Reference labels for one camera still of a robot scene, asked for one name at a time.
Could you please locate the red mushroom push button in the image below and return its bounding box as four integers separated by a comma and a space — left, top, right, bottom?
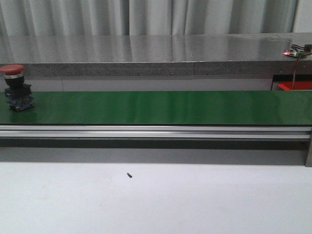
0, 64, 35, 112

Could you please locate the green conveyor belt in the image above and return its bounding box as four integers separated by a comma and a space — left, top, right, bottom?
0, 91, 312, 126

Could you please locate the grey stone counter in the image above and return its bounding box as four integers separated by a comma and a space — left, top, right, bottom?
0, 33, 312, 91

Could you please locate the small green circuit board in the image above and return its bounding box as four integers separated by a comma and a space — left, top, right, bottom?
283, 49, 308, 58

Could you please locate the red plastic bin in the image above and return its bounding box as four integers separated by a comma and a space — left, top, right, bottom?
277, 81, 312, 91

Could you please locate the white curtain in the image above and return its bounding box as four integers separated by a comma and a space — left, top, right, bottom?
0, 0, 298, 36

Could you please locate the aluminium conveyor frame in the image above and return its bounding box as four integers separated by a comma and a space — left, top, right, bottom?
0, 124, 312, 167

